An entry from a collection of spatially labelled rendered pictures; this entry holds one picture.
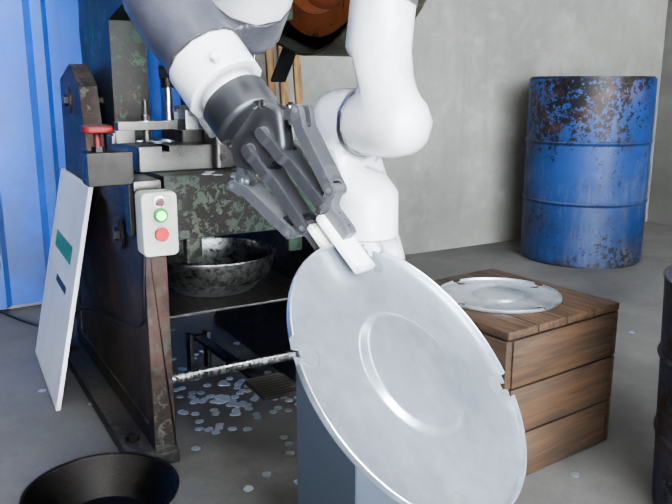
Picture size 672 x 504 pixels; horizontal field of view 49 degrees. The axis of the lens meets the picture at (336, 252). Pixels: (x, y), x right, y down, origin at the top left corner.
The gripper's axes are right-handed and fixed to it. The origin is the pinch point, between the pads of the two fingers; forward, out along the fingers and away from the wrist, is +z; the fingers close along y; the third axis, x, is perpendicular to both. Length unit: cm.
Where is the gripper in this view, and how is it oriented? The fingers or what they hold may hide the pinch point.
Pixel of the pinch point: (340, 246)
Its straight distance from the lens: 73.3
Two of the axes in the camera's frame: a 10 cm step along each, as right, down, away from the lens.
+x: 5.6, -1.6, 8.2
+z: 5.7, 7.9, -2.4
